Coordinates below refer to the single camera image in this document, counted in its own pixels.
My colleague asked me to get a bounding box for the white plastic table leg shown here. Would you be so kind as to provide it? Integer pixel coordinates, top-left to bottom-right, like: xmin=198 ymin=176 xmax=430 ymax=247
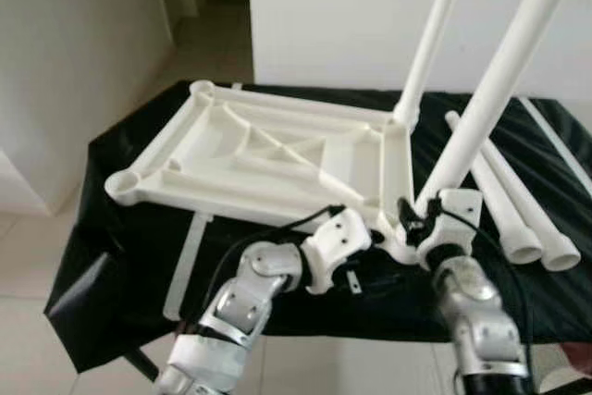
xmin=416 ymin=0 xmax=586 ymax=216
xmin=476 ymin=127 xmax=582 ymax=273
xmin=445 ymin=111 xmax=545 ymax=266
xmin=393 ymin=0 xmax=473 ymax=130

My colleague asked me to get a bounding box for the white plastic table top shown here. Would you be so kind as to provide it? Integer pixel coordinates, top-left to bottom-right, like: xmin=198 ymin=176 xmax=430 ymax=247
xmin=104 ymin=80 xmax=436 ymax=262

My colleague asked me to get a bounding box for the black table cloth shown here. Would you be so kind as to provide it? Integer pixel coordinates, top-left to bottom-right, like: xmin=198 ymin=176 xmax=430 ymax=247
xmin=44 ymin=80 xmax=592 ymax=376

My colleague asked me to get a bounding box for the white fabric strip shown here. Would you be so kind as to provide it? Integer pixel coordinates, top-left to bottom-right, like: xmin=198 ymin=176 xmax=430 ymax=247
xmin=163 ymin=213 xmax=216 ymax=322
xmin=515 ymin=95 xmax=592 ymax=197

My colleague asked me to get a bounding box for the black metal table leg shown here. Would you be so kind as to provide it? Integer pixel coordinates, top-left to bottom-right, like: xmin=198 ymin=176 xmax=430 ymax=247
xmin=120 ymin=349 xmax=163 ymax=387

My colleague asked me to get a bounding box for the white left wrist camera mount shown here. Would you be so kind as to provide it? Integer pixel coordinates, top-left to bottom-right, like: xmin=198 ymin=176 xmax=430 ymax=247
xmin=301 ymin=207 xmax=374 ymax=296

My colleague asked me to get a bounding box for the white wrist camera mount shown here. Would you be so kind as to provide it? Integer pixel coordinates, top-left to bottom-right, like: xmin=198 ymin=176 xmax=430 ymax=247
xmin=418 ymin=188 xmax=484 ymax=253
xmin=301 ymin=207 xmax=374 ymax=296

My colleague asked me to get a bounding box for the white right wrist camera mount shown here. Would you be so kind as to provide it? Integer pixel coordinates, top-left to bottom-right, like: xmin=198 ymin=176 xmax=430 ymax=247
xmin=418 ymin=188 xmax=484 ymax=253

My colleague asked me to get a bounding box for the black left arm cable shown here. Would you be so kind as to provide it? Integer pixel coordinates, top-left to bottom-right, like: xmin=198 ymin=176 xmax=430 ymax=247
xmin=180 ymin=204 xmax=348 ymax=336

